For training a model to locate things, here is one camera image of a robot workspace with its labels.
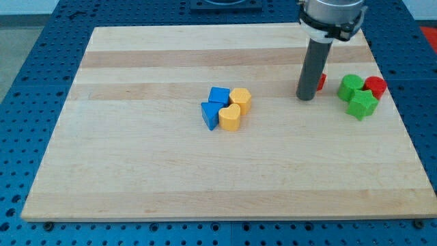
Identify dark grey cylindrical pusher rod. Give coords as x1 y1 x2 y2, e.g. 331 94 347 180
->
296 39 332 101

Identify red star block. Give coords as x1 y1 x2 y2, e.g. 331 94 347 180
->
317 73 326 91

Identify green star block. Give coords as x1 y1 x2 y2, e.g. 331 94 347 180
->
346 90 379 121

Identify green cylinder block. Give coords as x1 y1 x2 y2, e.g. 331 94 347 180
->
337 74 365 102

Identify red cylinder block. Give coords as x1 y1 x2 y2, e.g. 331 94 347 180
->
363 76 388 100

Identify yellow hexagon block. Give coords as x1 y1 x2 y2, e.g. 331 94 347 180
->
229 87 252 115

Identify blue cube block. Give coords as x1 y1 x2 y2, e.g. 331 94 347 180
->
208 87 230 105

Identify yellow heart block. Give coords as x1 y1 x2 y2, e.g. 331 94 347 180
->
218 104 241 131

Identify blue triangle block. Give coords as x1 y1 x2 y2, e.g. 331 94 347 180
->
201 102 225 131

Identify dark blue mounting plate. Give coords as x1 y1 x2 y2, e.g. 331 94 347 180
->
190 0 263 12

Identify light wooden board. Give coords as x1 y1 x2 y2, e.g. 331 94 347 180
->
21 23 436 222

